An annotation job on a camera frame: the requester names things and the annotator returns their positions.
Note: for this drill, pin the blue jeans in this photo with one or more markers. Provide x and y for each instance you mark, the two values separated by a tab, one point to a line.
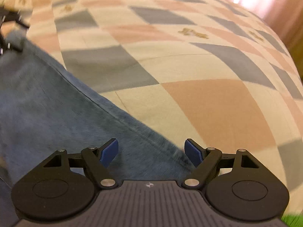
59	111

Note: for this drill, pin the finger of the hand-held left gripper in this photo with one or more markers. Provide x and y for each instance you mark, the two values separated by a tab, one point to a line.
11	43
14	19

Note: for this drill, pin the green fuzzy cloth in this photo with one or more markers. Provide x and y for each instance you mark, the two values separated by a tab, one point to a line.
291	220

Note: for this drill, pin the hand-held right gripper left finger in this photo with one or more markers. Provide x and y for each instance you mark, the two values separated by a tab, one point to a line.
108	153

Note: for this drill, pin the checkered bear print quilt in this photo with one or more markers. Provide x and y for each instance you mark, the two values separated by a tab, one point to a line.
189	75

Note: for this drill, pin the pink curtain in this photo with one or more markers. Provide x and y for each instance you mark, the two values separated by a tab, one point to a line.
284	16

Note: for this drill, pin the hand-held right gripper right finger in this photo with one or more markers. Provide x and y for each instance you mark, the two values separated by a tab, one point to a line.
193	153

